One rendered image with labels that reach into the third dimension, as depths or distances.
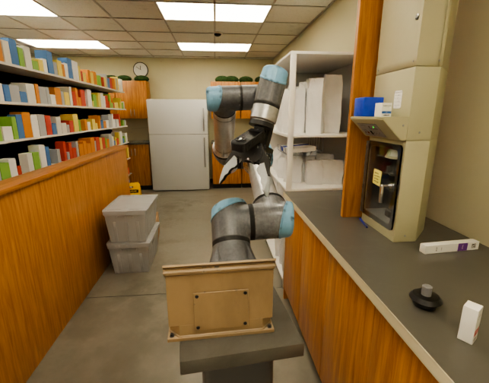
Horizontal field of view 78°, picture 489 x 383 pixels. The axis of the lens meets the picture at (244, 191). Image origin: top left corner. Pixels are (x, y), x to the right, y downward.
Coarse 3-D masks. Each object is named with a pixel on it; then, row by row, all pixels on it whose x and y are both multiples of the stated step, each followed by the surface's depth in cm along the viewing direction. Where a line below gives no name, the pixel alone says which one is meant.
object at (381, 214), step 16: (384, 144) 145; (368, 160) 161; (384, 160) 146; (400, 160) 133; (368, 176) 162; (384, 176) 146; (368, 192) 162; (384, 192) 146; (368, 208) 162; (384, 208) 147; (384, 224) 147
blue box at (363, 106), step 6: (360, 102) 148; (366, 102) 145; (372, 102) 145; (378, 102) 146; (354, 108) 155; (360, 108) 148; (366, 108) 146; (372, 108) 146; (354, 114) 155; (360, 114) 148; (366, 114) 147; (372, 114) 147
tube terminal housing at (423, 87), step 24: (408, 72) 128; (432, 72) 125; (384, 96) 147; (408, 96) 128; (432, 96) 127; (408, 120) 129; (432, 120) 130; (408, 144) 131; (432, 144) 137; (408, 168) 134; (432, 168) 148; (408, 192) 137; (408, 216) 140; (408, 240) 143
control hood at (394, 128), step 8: (352, 120) 158; (360, 120) 149; (368, 120) 141; (376, 120) 133; (384, 120) 128; (392, 120) 128; (400, 120) 128; (360, 128) 158; (384, 128) 134; (392, 128) 129; (400, 128) 129; (376, 136) 149; (392, 136) 133; (400, 136) 130
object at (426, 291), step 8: (416, 288) 98; (424, 288) 93; (432, 288) 93; (416, 296) 94; (424, 296) 94; (432, 296) 94; (416, 304) 94; (424, 304) 91; (432, 304) 91; (440, 304) 91
